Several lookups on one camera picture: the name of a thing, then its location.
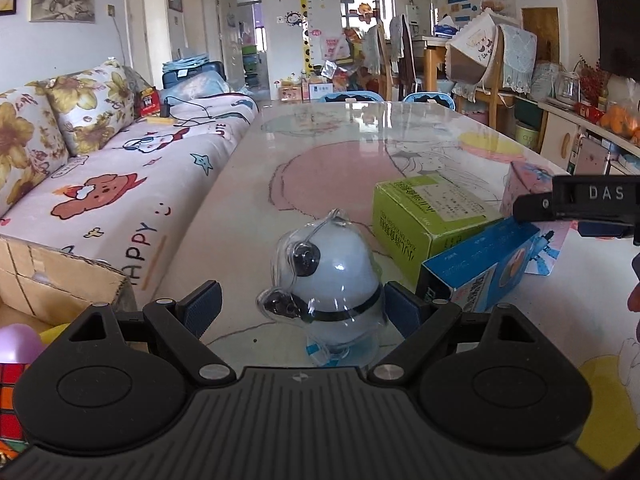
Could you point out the light blue bedding bundle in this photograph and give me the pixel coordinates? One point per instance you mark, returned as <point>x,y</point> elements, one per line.
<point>200,91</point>

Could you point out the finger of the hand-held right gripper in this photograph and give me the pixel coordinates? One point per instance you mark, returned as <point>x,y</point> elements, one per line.
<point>532,207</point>
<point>600,229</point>

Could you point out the red berry branches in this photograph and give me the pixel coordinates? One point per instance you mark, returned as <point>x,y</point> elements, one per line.
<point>592,77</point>

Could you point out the blue toy box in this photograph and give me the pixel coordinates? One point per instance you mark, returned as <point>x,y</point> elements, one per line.
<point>480,265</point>

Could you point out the glass jar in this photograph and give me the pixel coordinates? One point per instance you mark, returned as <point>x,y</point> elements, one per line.
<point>567,87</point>

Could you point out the colourful puzzle cube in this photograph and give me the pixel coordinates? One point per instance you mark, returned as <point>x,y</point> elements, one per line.
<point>7,390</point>

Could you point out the black television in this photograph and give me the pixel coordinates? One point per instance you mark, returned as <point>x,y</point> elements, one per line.
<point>617,10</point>

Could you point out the satellite print packet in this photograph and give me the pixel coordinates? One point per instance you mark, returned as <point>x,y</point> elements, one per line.
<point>547,255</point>

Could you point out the blue plastic chair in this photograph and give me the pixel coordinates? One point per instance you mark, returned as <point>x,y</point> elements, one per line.
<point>430,100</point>
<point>350,96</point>

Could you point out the white water heater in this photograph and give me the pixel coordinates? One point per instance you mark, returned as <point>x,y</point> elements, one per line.
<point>412,20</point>

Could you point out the wooden chair with cloth cover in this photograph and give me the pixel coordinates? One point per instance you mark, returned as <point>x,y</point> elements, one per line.
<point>492,55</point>

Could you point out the dark blue suitcase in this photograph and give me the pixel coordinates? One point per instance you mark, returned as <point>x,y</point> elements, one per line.
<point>192,74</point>

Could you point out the small pink bow box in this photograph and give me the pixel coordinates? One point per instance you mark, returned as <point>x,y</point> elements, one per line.
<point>530,180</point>

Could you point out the yellow flat item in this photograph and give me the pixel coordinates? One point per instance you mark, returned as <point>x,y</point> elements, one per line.
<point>159,120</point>

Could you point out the pale green bin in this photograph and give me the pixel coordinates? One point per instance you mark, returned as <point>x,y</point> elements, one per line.
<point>527,135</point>

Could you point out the red toy box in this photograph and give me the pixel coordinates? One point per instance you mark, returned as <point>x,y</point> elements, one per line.
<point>148,102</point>

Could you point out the wooden dining table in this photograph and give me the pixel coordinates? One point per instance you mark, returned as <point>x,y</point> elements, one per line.
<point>435,55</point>

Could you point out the cork board wall panels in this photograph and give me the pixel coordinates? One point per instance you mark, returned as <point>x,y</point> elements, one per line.
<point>540,25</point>

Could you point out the panda piggy bank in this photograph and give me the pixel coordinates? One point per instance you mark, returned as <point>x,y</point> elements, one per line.
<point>330,270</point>

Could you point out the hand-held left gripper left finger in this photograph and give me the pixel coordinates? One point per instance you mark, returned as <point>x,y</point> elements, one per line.
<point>200,306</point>

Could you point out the pile of oranges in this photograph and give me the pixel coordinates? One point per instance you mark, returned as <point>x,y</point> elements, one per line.
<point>620,122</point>

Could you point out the white printed plastic bag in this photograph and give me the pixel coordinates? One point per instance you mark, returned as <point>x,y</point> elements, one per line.
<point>334,47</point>

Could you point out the large floral cushion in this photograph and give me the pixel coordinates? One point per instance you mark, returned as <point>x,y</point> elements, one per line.
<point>95,105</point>
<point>27,145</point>

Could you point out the cream side cabinet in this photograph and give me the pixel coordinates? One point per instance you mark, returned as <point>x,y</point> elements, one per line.
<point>565,135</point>

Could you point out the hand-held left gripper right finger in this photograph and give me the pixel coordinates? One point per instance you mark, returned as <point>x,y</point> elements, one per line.
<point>402,307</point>

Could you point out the green cardboard box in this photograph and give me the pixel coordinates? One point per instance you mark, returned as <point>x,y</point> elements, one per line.
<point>425,210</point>

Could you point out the coloured storage drawers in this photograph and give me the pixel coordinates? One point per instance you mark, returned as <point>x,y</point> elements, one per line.
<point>250,65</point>

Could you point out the purple ball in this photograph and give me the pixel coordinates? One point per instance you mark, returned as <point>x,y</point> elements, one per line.
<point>17,342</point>

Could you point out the chairs draped with clothes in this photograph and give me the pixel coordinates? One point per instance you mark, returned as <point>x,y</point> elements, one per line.
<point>395,55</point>

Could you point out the yellow ball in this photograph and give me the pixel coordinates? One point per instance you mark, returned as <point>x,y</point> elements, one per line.
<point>56,334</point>

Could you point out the sofa with cartoon cover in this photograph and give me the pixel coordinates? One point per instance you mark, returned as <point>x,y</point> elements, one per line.
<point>125,180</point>

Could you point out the stack of floor boxes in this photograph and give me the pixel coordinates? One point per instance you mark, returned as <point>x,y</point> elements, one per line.
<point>300,90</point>

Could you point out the person's right hand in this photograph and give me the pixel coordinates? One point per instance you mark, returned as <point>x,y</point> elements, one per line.
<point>635,297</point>

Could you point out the giraffe height wall sticker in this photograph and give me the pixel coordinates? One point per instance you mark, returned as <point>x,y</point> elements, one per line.
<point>303,15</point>

